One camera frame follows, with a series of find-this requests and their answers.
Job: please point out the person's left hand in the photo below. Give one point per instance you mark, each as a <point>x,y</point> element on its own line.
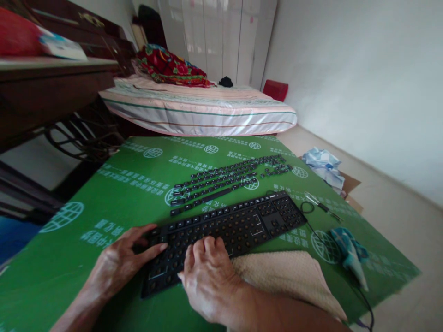
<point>116,263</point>

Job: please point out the person's right hand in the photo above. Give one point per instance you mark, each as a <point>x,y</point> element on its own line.
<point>211,283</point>

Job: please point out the person's left thumb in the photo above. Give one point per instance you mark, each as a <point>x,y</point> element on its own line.
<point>152,249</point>

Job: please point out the person's right ring finger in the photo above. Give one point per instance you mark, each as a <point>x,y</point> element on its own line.
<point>221,247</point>

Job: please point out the person's right index finger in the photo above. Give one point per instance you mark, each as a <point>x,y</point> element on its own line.
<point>192,252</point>

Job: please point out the person's right middle finger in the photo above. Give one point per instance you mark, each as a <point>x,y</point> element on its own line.
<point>208,247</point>

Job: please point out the person's right thumb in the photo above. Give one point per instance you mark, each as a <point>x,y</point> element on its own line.
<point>182,276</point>

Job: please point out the person's left index finger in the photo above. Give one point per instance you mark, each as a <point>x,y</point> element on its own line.
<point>140,232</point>

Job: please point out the black keyboard frame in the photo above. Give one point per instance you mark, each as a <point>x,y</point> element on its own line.
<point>238,221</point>

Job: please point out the green printed table mat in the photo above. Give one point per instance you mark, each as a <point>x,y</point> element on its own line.
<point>114,193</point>

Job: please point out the rows of loose black keycaps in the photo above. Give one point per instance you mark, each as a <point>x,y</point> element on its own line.
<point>221,180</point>

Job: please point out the beige towel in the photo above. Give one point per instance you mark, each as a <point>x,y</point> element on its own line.
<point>287,273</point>

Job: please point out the metal keycap puller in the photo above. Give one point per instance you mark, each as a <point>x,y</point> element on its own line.
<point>323,206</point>

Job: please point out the blue object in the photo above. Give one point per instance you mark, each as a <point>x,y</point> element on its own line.
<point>15,238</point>

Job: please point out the crumpled blue white plastic bags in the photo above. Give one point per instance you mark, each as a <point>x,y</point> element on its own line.
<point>323,166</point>

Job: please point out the blue and white cloth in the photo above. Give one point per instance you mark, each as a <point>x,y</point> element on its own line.
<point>353,254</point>

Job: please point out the striped mattress bed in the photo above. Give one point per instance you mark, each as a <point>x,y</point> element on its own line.
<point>207,107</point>

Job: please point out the cardboard box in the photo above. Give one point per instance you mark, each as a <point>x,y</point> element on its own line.
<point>351,188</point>

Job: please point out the dark wooden sewing table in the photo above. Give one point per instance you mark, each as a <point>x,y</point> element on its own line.
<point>52,93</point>

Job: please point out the black item of cloth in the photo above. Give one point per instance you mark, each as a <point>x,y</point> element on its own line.
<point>226,82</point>

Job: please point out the red plastic stool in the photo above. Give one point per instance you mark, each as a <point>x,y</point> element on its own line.
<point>275,90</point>

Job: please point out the red floral blanket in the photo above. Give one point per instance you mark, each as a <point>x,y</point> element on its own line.
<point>169,67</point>

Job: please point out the blue and white box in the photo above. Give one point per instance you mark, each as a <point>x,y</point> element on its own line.
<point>62,46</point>

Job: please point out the white wardrobe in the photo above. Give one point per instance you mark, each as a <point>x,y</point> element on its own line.
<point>218,38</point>

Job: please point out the red bag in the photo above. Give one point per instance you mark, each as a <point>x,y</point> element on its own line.
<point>17,34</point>

